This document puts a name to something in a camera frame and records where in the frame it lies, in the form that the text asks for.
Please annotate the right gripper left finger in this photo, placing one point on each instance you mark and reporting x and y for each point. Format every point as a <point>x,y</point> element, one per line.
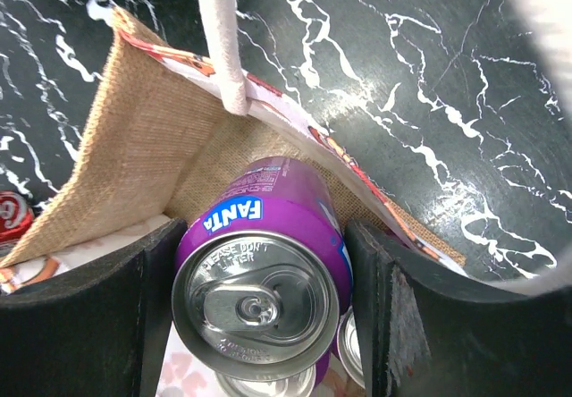
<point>100,329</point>

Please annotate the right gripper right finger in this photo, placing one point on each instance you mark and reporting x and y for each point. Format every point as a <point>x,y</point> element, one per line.
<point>424,330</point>

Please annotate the canvas tote bag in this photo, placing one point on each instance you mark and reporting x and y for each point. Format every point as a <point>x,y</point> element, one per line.
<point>446,124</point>

